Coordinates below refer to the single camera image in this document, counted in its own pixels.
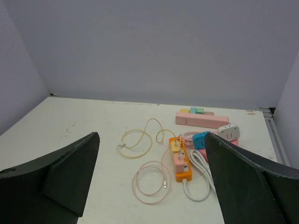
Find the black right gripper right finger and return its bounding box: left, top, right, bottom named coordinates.
left=205, top=133, right=299, bottom=224

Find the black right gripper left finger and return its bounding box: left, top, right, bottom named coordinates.
left=0, top=132, right=100, bottom=224

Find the white square adapter plug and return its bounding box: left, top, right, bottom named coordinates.
left=217, top=124, right=240, bottom=141

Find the pink triangular power strip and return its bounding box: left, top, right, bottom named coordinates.
left=198, top=140, right=238, bottom=162

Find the blue square adapter plug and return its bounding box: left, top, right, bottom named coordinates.
left=192, top=131, right=210, bottom=150

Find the pink charger plug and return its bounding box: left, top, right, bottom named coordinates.
left=173, top=153, right=185, bottom=174

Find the orange power strip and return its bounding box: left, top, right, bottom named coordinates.
left=169, top=137, right=192, bottom=182

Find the yellow charger plug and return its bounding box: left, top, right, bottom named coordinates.
left=170, top=141, right=180, bottom=153

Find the brown-pink plug block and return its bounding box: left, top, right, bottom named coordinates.
left=204, top=111, right=214, bottom=115

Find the teal plug block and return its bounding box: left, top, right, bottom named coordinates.
left=189, top=107, right=197, bottom=114

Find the yellow plug block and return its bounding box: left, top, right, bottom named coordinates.
left=179, top=109, right=190, bottom=113

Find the long pink power strip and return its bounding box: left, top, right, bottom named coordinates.
left=175, top=112, right=229, bottom=129

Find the aluminium right side rail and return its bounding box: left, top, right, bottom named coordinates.
left=259, top=107, right=290, bottom=166

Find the pink power strip cord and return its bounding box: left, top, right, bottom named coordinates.
left=181, top=131, right=199, bottom=150

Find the pink charging cable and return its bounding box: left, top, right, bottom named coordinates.
left=132, top=146, right=180, bottom=204

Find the yellow charging cable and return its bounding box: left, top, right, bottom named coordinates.
left=116, top=118, right=182, bottom=159

